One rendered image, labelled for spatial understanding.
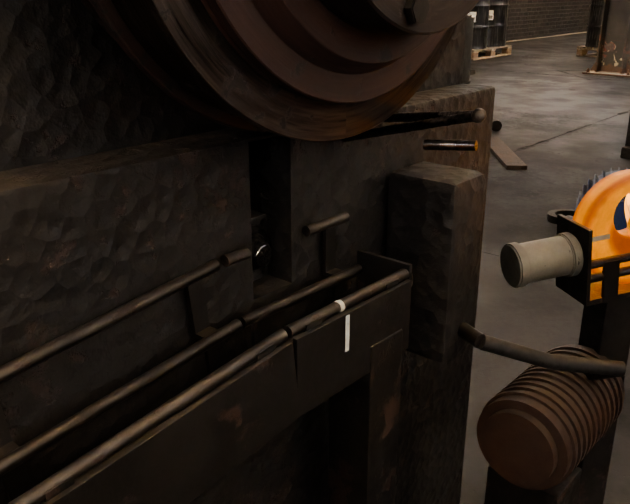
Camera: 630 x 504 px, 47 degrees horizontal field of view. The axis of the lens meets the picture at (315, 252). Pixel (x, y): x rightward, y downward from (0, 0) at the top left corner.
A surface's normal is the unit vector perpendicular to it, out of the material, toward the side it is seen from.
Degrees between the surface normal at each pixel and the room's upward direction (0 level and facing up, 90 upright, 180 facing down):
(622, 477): 0
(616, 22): 90
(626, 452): 0
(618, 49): 90
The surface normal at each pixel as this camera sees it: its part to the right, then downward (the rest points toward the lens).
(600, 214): 0.25, 0.34
